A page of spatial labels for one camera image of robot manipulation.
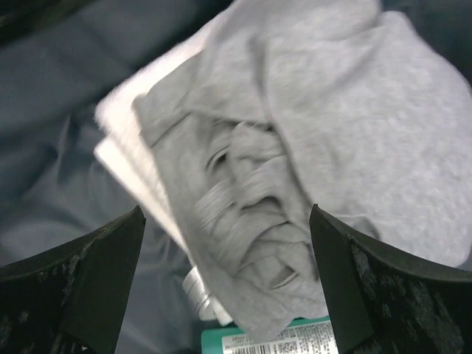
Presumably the grey knit garment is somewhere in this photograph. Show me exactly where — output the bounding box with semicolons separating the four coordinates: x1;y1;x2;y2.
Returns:
133;1;471;341

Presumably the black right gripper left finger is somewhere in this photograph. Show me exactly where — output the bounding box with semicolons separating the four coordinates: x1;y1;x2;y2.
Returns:
1;207;146;354

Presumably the folded white towel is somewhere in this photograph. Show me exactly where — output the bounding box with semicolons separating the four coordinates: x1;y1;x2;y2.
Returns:
94;1;264;273

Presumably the blue fish print suitcase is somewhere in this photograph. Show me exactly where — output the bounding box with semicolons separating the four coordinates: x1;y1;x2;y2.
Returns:
1;1;471;353

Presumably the small silver capped tube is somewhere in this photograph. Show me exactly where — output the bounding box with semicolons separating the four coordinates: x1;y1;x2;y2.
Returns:
183;266;233;327

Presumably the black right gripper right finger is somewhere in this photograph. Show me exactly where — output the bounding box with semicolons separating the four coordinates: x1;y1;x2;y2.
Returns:
309;206;471;354

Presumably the teal tube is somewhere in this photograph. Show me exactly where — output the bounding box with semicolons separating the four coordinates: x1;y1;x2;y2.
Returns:
201;316;339;354

